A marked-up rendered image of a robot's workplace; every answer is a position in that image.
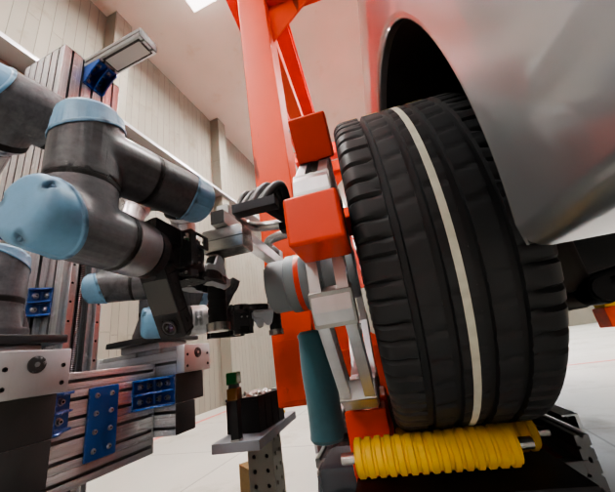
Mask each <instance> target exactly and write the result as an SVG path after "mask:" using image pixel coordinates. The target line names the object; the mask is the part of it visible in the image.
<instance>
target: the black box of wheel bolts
mask: <svg viewBox="0 0 615 492"><path fill-rule="evenodd" d="M240 402H241V418H242V432H243V433H256V432H262V431H264V430H266V429H268V428H269V427H271V426H273V425H274V424H276V423H278V422H279V421H281V420H283V419H284V409H283V408H279V407H278V397H277V388H276V389H267V388H264V389H253V390H252V391H250V390H249V391H248V392H247V391H244V393H243V394H242V398H241V399H240ZM225 403H226V420H227V434H230V417H229V401H227V399H226V400H225Z"/></svg>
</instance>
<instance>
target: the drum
mask: <svg viewBox="0 0 615 492"><path fill-rule="evenodd" d="M345 258H346V263H347V269H348V278H349V282H351V285H352V289H353V294H354V297H355V298H359V297H361V291H360V286H359V280H358V276H357V271H356V266H355V262H354V257H353V253H352V251H351V253H350V254H348V255H345ZM320 264H321V270H322V277H323V283H324V287H328V286H333V285H336V280H335V274H334V270H333V264H332V259H331V258H330V259H325V260H321V261H320ZM264 284H265V290H266V298H267V301H268V303H269V305H270V307H271V309H272V310H273V311H274V312H275V313H282V312H288V311H294V312H302V311H309V310H310V305H309V301H308V293H309V289H308V277H307V271H306V264H305V262H304V261H303V260H302V259H301V258H300V257H299V256H298V255H297V254H296V255H292V256H288V257H285V258H284V260H281V261H276V262H272V263H268V264H267V265H266V267H265V272H264Z"/></svg>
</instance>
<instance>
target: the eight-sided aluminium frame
mask: <svg viewBox="0 0 615 492"><path fill-rule="evenodd" d="M333 185H334V187H335V189H336V190H337V191H338V194H339V197H340V200H341V203H342V207H343V210H344V205H343V200H342V196H341V193H340V190H339V189H338V186H337V183H336V179H335V176H334V172H333V166H332V161H331V157H328V158H325V159H321V160H317V161H313V162H310V163H307V164H303V165H300V167H299V170H298V172H297V175H296V177H294V178H293V197H296V196H300V195H304V194H308V193H312V192H317V191H320V190H324V189H328V188H332V187H333ZM331 259H332V264H333V270H334V274H335V280H336V285H333V286H328V287H324V283H323V277H322V270H321V264H320V261H316V262H311V263H305V264H306V271H307V283H308V289H309V293H308V295H307V296H308V301H309V305H310V310H311V314H312V318H313V323H314V327H315V330H318V333H319V336H320V339H321V342H322V345H323V346H324V349H325V352H326V355H327V358H328V361H329V364H330V367H331V370H332V373H333V376H334V379H335V382H336V385H337V388H338V391H339V397H340V402H341V403H342V405H343V406H344V408H345V411H351V410H359V409H368V408H376V407H379V405H381V402H380V397H379V387H380V379H379V375H378V370H377V367H376V364H375V358H374V352H373V348H372V342H371V336H370V332H371V330H370V325H369V320H368V315H367V311H366V310H365V305H364V302H363V297H362V292H361V297H359V298H356V299H357V304H358V309H359V312H358V311H357V306H356V302H355V297H354V294H353V289H352V285H351V282H349V274H348V269H347V263H346V258H345V256H340V257H335V258H331ZM345 325H346V329H347V332H348V343H349V355H350V367H351V370H350V376H349V373H348V370H347V367H346V364H345V361H344V358H343V354H342V351H341V348H340V344H339V341H338V338H337V334H336V331H335V328H334V327H339V326H345ZM362 334H363V337H362ZM363 339H364V341H363Z"/></svg>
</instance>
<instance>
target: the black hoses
mask: <svg viewBox="0 0 615 492"><path fill-rule="evenodd" d="M288 198H290V194H289V191H288V188H287V186H286V184H285V183H284V182H282V181H275V182H273V183H263V184H261V185H260V186H258V187H257V188H256V189H253V190H251V191H250V190H246V191H244V192H242V193H241V194H240V196H239V198H238V200H237V203H236V204H234V205H231V211H232V215H234V216H235V217H236V218H237V219H241V218H245V217H249V216H253V215H257V214H261V213H268V214H270V215H271V216H273V217H275V218H276V219H278V220H279V221H281V223H279V230H280V231H281V232H282V233H287V231H286V224H285V216H284V209H283V201H284V200H285V199H288Z"/></svg>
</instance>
